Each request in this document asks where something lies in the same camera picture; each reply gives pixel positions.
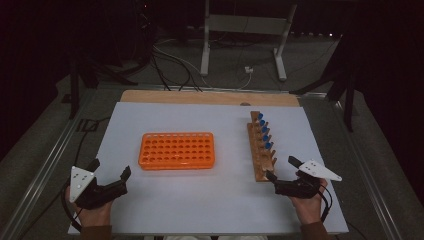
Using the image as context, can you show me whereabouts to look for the black floor cables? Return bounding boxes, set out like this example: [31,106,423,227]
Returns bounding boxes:
[151,46,203,93]

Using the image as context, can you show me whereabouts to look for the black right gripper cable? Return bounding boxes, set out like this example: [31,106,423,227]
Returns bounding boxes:
[316,186,334,223]

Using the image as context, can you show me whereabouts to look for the orange plastic tube rack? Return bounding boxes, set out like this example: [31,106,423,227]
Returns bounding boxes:
[138,131,216,171]

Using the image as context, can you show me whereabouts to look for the person's right hand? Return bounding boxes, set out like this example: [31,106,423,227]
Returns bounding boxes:
[289,178,329,226]

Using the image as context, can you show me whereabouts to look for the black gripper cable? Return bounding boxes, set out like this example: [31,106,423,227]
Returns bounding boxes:
[60,186,83,233]
[316,186,334,223]

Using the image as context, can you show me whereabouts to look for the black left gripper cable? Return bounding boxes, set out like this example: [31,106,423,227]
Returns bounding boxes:
[60,186,83,233]

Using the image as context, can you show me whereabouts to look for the grey metal stand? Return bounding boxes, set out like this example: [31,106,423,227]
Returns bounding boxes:
[199,0,298,82]

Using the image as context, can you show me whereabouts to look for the wooden test tube rack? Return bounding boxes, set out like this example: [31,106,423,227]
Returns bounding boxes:
[246,110,278,183]

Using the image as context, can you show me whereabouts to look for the white floor cable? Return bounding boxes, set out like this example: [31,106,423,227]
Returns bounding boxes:
[153,44,253,91]

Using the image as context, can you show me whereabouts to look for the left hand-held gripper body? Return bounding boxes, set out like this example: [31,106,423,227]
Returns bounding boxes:
[69,165,129,211]

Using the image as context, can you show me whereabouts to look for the black tripod stand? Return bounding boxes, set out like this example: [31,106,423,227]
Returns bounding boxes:
[289,36,356,133]
[68,53,139,120]

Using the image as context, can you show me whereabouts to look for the person's left hand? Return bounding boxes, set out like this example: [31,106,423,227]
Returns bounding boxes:
[64,186,114,228]

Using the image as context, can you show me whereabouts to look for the aluminium frame rail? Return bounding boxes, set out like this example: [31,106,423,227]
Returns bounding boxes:
[333,99,399,240]
[0,88,98,240]

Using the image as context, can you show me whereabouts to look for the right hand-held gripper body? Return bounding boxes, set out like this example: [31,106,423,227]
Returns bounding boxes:
[274,159,343,200]

